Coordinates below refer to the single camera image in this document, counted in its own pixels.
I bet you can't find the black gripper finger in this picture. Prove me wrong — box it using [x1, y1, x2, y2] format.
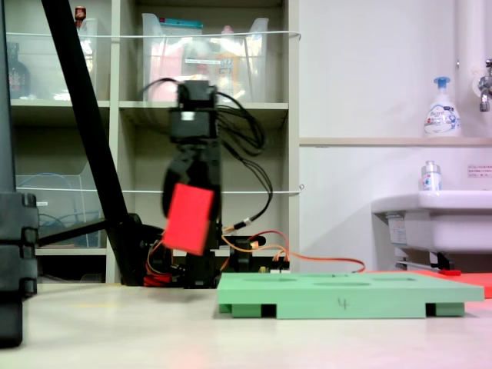
[191, 150, 224, 234]
[161, 151, 198, 219]

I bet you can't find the red square block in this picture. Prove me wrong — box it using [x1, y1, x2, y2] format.
[161, 183, 216, 256]

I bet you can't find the large clear plastic bin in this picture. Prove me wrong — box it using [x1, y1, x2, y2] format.
[141, 12, 271, 104]

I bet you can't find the black table clamp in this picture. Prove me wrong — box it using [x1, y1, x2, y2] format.
[229, 234, 268, 276]

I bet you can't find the beige shelf unit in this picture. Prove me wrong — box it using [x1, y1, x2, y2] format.
[0, 0, 301, 285]

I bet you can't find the black tripod leg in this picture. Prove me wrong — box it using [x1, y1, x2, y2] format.
[0, 0, 17, 193]
[40, 0, 134, 286]

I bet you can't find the thin black tripod brace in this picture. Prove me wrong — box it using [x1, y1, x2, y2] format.
[36, 218, 108, 248]

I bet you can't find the notched black stack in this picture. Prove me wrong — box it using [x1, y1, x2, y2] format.
[0, 191, 40, 349]

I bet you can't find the dark glass bottle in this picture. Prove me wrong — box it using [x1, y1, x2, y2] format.
[6, 41, 32, 101]

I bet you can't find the green shape sorter board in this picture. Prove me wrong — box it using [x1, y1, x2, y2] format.
[217, 271, 485, 320]

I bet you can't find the small clear sanitizer bottle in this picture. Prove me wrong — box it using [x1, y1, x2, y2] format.
[417, 160, 444, 192]

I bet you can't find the white soap pump bottle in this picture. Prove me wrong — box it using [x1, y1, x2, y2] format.
[422, 75, 463, 138]

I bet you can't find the white sink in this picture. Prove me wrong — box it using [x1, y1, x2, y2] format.
[370, 189, 492, 271]

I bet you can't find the white shelf guard wire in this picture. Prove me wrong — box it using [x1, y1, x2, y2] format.
[15, 183, 306, 195]
[5, 29, 302, 41]

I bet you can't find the long black cable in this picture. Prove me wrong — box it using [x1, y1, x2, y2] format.
[230, 153, 275, 232]

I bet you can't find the red orange wire bundle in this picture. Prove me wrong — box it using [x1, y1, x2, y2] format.
[143, 238, 186, 288]

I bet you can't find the circuit board with wires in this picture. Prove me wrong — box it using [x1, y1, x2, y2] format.
[257, 254, 292, 275]

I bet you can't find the clear bin with cables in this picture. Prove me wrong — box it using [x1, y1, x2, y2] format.
[15, 160, 108, 249]

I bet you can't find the long orange wire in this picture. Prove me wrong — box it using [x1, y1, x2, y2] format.
[221, 229, 367, 274]

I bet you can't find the white wall label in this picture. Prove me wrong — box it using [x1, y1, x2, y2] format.
[467, 164, 492, 179]

